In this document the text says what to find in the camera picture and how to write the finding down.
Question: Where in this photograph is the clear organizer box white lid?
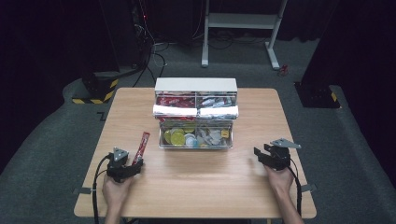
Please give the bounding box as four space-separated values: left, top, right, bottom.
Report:
152 77 240 151

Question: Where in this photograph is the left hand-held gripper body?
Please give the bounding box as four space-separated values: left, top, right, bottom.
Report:
106 147 134 184

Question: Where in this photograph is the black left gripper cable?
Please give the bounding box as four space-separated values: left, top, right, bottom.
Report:
92 153 112 224

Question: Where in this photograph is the black base yellow striped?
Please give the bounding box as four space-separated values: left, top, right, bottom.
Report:
71 70 120 105

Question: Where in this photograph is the grey tape piece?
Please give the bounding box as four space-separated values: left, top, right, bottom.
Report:
300 183 318 193
72 187 93 196

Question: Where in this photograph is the person's left hand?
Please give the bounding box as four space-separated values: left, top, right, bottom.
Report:
102 174 134 210

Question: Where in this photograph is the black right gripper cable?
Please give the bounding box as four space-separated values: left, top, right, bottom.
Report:
287 158 304 218

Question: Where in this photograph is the pile of silver sachets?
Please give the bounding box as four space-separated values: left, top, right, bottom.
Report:
196 96 234 119

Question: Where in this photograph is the white round capsule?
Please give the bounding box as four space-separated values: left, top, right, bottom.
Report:
184 133 197 147

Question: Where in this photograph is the bundle of floor cables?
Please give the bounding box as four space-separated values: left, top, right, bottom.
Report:
132 22 170 89

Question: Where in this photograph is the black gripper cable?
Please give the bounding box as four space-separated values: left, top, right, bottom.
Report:
287 158 304 218
92 153 112 224

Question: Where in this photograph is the flat black base plate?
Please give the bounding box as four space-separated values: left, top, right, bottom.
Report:
293 81 341 109

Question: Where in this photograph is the long red stick sachet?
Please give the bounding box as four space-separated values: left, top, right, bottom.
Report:
131 131 151 166

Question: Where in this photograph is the large yellow round capsule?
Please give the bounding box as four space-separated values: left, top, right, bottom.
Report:
169 132 187 147

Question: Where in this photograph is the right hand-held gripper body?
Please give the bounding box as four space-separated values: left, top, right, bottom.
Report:
263 137 302 171

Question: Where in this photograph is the small red floor object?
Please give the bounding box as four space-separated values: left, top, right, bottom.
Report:
277 63 290 77

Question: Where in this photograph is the dark equipment rack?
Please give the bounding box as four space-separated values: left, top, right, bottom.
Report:
130 0 151 67

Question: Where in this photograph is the heap of grey packets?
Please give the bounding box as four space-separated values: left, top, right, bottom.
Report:
196 128 222 147

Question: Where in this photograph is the pile of red sachets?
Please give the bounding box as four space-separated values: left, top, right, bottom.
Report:
155 95 196 122

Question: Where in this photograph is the person's right hand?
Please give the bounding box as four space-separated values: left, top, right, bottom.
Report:
264 163 295 195

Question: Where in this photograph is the white metal stand frame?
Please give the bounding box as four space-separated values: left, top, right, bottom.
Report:
201 0 289 71

